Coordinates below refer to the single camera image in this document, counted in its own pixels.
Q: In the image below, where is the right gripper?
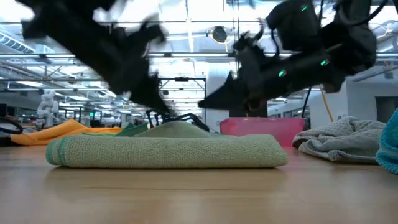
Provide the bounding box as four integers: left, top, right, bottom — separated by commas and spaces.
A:
197, 32, 346, 113

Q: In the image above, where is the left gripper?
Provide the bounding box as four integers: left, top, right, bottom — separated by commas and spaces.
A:
104, 21, 175, 115

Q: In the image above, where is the pale green microfiber towel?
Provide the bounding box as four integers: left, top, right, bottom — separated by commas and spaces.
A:
45, 120, 289, 169

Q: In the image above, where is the orange microfiber towel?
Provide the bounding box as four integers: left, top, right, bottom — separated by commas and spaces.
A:
11, 118, 124, 146

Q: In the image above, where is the grey microfiber towel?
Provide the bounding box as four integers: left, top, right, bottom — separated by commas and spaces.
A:
292, 115, 387, 165

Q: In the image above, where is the blue microfiber towel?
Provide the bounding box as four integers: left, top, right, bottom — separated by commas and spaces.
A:
375, 107, 398, 175

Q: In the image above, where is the white building column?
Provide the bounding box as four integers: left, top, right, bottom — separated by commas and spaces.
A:
205, 67, 231, 133

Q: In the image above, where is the black monitor screen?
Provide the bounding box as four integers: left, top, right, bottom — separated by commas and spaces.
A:
228, 107, 269, 118

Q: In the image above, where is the red plastic bin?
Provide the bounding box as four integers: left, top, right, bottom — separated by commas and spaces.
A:
219, 117, 305, 147

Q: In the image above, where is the black background gantry frame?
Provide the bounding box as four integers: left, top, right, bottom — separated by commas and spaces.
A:
158, 76, 208, 125

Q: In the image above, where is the black ceiling cable reel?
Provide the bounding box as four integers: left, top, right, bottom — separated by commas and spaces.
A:
210, 26, 229, 44

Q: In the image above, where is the black hanging cable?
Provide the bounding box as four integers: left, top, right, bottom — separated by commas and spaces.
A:
300, 86, 312, 118

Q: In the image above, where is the long yellow cable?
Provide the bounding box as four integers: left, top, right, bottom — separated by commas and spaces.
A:
318, 83, 335, 123

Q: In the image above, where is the black looped cable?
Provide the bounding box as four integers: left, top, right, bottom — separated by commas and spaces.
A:
0, 116, 25, 135

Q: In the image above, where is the ribbed ceiling air duct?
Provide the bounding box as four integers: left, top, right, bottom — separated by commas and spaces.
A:
0, 32, 37, 54

